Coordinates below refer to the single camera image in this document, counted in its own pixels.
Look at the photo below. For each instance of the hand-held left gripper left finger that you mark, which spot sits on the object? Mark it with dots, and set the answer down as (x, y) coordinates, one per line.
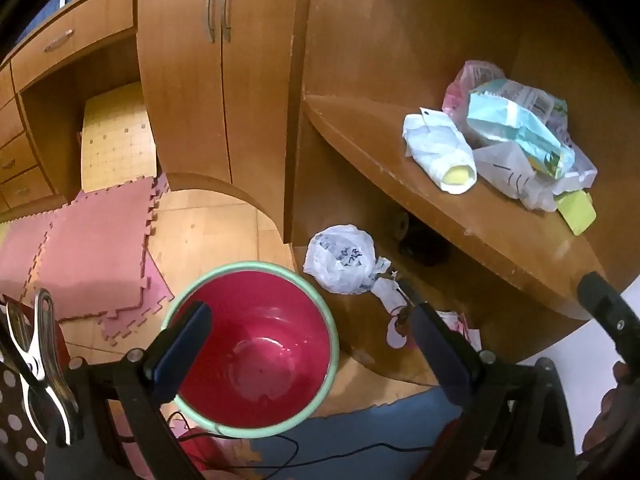
(182, 355)

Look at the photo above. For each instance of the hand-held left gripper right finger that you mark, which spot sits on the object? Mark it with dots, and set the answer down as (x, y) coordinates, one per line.
(445, 355)

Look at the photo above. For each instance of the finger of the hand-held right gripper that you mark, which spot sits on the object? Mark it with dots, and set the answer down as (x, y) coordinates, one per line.
(602, 305)

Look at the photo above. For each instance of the red bin with green rim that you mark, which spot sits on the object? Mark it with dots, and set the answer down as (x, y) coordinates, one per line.
(250, 345)

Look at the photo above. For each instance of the white printed plastic bag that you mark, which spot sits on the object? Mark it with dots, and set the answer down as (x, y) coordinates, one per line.
(340, 260)

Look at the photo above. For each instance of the blue green snack packet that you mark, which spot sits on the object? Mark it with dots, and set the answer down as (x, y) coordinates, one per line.
(515, 120)

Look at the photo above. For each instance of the white crushed carton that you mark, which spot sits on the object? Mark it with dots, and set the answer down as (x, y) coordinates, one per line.
(440, 150)

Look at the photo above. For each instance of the pink snack packet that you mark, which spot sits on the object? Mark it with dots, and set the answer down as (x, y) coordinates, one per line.
(462, 90)

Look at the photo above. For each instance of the person's right hand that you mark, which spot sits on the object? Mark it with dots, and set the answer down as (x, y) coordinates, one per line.
(610, 410)

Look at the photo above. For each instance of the pink and white paper pack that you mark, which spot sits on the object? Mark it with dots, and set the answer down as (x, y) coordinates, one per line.
(460, 325)

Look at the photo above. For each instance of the pink tape roll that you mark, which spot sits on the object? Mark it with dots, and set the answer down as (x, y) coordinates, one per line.
(397, 332)

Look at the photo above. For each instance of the pink foam puzzle mat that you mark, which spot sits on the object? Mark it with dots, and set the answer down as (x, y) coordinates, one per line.
(95, 260)
(20, 255)
(135, 315)

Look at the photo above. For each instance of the blue foam mat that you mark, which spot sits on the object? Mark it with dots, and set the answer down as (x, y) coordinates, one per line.
(380, 425)

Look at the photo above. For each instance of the yellow-green small box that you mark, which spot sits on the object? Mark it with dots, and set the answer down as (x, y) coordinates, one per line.
(577, 210)

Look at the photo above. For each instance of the black wheel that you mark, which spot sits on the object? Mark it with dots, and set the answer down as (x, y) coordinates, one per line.
(415, 240)

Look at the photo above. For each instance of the metal spring clamp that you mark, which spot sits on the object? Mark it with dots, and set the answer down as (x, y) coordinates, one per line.
(35, 355)

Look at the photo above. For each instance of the purple foam mat piece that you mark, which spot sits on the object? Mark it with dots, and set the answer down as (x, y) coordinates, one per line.
(161, 185)

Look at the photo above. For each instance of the dark polka dot cloth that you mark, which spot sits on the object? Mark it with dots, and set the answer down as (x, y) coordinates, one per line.
(15, 430)

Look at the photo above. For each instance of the yellow patterned mat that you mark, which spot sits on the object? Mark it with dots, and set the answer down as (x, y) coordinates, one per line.
(117, 145)

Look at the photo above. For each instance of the wooden cabinet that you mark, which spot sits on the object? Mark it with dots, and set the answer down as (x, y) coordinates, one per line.
(250, 110)

